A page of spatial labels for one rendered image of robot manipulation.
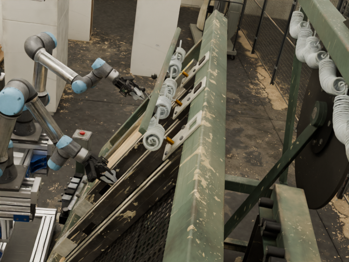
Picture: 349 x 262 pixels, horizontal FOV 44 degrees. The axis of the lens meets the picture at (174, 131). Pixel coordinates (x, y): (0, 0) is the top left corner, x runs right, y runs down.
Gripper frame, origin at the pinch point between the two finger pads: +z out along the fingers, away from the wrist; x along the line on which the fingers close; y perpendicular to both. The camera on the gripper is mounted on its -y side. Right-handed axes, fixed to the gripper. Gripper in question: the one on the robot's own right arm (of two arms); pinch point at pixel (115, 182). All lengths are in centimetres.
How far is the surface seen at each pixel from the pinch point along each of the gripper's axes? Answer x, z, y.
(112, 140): 35, -2, 85
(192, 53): -53, -1, 85
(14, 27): 101, -132, 248
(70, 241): 26.1, -1.6, -25.2
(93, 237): -14, -4, -55
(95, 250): -9, 0, -55
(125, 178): -24.3, -4.2, -25.1
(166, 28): 50, 3, 424
